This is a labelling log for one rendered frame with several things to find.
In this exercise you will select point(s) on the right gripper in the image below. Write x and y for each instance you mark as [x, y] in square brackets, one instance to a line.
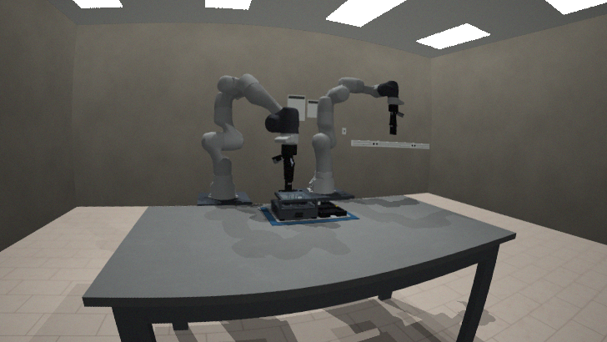
[288, 164]

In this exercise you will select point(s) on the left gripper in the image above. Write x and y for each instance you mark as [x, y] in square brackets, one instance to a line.
[393, 108]

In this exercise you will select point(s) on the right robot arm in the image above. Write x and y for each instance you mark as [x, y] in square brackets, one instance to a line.
[285, 120]

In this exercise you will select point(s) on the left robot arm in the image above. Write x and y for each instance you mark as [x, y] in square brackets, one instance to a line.
[322, 182]

